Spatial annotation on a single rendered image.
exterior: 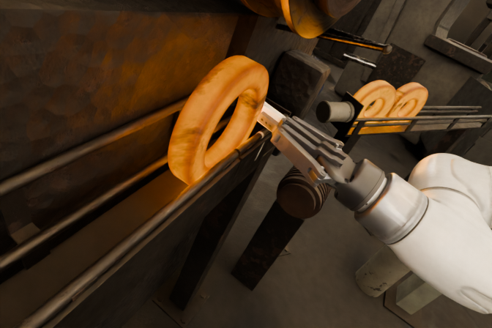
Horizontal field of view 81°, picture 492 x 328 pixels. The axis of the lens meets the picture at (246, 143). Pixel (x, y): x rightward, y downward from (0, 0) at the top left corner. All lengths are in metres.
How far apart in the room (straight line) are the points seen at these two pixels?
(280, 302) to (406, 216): 0.82
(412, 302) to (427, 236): 1.05
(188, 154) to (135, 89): 0.09
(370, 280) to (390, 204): 0.97
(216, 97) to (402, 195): 0.28
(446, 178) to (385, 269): 0.81
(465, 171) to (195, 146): 0.44
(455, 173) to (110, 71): 0.52
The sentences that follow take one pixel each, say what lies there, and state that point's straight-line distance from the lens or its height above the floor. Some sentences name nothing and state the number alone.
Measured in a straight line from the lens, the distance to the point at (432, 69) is 3.05.
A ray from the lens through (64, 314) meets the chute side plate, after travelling 0.30.
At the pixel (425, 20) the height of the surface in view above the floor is 0.95.
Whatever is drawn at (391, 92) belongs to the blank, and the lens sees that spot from 0.93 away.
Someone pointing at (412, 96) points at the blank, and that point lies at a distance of 1.02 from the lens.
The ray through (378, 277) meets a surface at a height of 0.12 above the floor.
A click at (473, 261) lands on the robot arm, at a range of 0.47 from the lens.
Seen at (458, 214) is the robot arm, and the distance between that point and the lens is 0.49.
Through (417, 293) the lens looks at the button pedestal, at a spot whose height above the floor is 0.12.
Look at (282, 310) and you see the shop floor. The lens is 1.18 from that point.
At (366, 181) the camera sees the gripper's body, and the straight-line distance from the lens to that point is 0.43.
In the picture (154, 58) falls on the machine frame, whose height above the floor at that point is 0.82.
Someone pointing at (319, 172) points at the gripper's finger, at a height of 0.75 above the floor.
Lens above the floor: 0.95
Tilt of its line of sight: 33 degrees down
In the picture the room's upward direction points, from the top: 25 degrees clockwise
